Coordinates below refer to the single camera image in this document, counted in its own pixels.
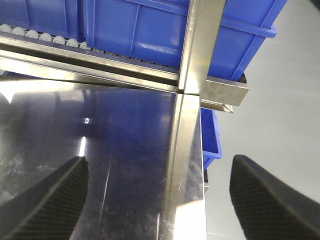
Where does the blue bin under table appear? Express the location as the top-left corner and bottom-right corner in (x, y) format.
(200, 108), (223, 170)

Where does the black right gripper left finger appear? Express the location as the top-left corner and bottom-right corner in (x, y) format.
(0, 156), (89, 240)

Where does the large blue bin right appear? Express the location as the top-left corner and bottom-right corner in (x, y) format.
(83, 0), (286, 81)

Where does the stainless steel rack frame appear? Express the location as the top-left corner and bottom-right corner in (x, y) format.
(0, 0), (250, 114)

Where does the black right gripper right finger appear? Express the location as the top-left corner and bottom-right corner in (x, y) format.
(229, 155), (320, 240)

